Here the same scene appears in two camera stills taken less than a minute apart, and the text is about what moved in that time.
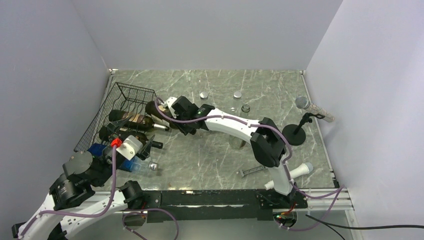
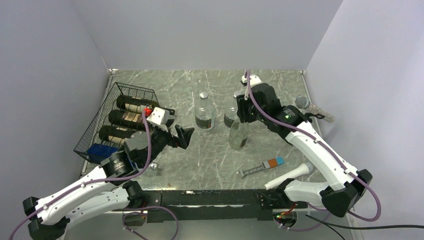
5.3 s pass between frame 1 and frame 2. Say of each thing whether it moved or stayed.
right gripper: moved
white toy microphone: stayed
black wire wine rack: stayed
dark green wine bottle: stayed
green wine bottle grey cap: stayed
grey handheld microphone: stayed
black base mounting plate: stayed
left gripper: moved
